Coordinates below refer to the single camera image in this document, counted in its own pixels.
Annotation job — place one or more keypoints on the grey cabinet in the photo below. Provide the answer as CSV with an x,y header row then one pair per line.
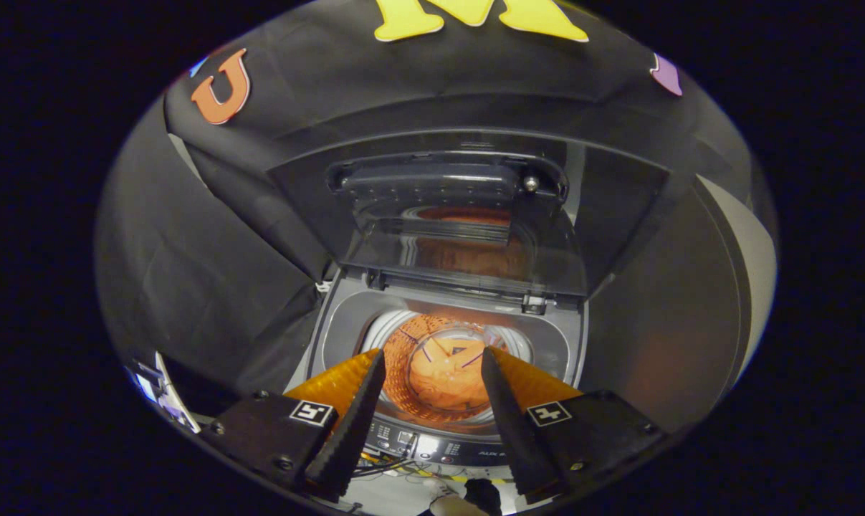
x,y
758,272

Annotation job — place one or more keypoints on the black rounded object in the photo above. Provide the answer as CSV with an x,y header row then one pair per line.
x,y
484,496

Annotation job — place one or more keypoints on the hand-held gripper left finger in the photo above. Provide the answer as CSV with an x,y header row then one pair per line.
x,y
353,430

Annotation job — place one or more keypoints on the white and blue object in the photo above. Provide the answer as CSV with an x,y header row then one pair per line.
x,y
163,390

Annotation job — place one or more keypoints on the orange polo shirt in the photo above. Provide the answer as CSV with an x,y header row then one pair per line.
x,y
439,380

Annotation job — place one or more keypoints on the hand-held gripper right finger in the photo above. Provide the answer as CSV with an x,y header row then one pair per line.
x,y
514,430

